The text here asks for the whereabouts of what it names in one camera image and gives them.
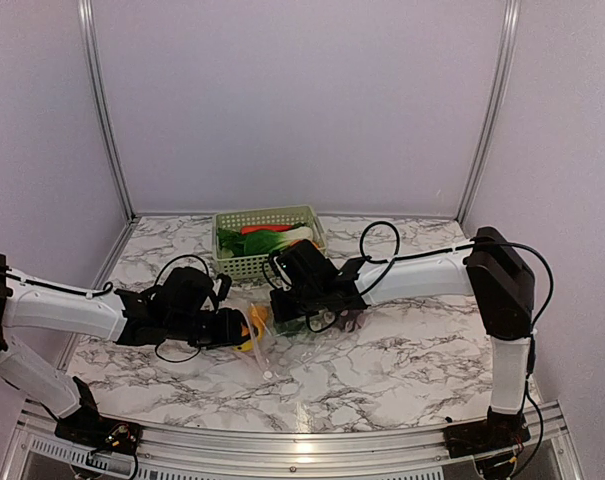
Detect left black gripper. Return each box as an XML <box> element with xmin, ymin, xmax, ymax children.
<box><xmin>166</xmin><ymin>307</ymin><xmax>258</xmax><ymax>350</ymax></box>

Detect fake green bell pepper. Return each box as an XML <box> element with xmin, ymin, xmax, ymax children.
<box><xmin>274</xmin><ymin>319</ymin><xmax>307</xmax><ymax>336</ymax></box>

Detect fake yellow lemon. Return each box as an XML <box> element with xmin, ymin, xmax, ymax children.
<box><xmin>232</xmin><ymin>305</ymin><xmax>269</xmax><ymax>353</ymax></box>

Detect clear dotted zip bag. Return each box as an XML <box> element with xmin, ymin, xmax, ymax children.
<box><xmin>231</xmin><ymin>300</ymin><xmax>363</xmax><ymax>380</ymax></box>

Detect fake green leafy vegetable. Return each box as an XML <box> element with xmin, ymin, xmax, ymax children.
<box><xmin>217</xmin><ymin>224</ymin><xmax>314</xmax><ymax>257</ymax></box>

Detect fake red carrot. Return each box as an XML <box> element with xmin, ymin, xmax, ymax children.
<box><xmin>240</xmin><ymin>224</ymin><xmax>293</xmax><ymax>235</ymax></box>

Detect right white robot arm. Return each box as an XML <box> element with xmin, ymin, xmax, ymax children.
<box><xmin>267</xmin><ymin>227</ymin><xmax>535</xmax><ymax>448</ymax></box>

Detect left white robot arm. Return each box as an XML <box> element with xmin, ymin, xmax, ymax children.
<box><xmin>0</xmin><ymin>253</ymin><xmax>253</xmax><ymax>445</ymax></box>

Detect fake purple grapes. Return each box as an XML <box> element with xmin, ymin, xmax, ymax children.
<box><xmin>333</xmin><ymin>310</ymin><xmax>366</xmax><ymax>333</ymax></box>

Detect green perforated plastic basket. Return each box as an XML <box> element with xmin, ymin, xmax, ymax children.
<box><xmin>212</xmin><ymin>205</ymin><xmax>327</xmax><ymax>280</ymax></box>

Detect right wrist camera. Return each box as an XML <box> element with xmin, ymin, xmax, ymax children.
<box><xmin>267</xmin><ymin>251</ymin><xmax>290</xmax><ymax>287</ymax></box>

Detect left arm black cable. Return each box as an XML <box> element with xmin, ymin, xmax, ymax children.
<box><xmin>1</xmin><ymin>253</ymin><xmax>218</xmax><ymax>364</ymax></box>

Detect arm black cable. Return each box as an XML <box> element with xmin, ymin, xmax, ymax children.
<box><xmin>1</xmin><ymin>253</ymin><xmax>218</xmax><ymax>364</ymax></box>
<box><xmin>304</xmin><ymin>220</ymin><xmax>556</xmax><ymax>451</ymax></box>

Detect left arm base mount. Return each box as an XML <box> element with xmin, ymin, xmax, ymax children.
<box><xmin>55</xmin><ymin>376</ymin><xmax>142</xmax><ymax>456</ymax></box>

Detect front aluminium frame rail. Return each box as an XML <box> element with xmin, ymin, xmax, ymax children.
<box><xmin>0</xmin><ymin>401</ymin><xmax>584</xmax><ymax>479</ymax></box>

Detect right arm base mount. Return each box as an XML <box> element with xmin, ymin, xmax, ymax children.
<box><xmin>443</xmin><ymin>408</ymin><xmax>531</xmax><ymax>458</ymax></box>

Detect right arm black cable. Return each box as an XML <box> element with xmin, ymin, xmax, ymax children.
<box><xmin>304</xmin><ymin>220</ymin><xmax>556</xmax><ymax>451</ymax></box>

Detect left aluminium frame post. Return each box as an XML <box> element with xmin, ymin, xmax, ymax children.
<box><xmin>78</xmin><ymin>0</ymin><xmax>136</xmax><ymax>223</ymax></box>

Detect aluminium frame post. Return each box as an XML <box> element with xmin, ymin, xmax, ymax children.
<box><xmin>455</xmin><ymin>0</ymin><xmax>522</xmax><ymax>225</ymax></box>
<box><xmin>78</xmin><ymin>0</ymin><xmax>136</xmax><ymax>223</ymax></box>

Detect right aluminium frame post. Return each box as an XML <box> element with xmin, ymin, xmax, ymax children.
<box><xmin>455</xmin><ymin>0</ymin><xmax>522</xmax><ymax>225</ymax></box>

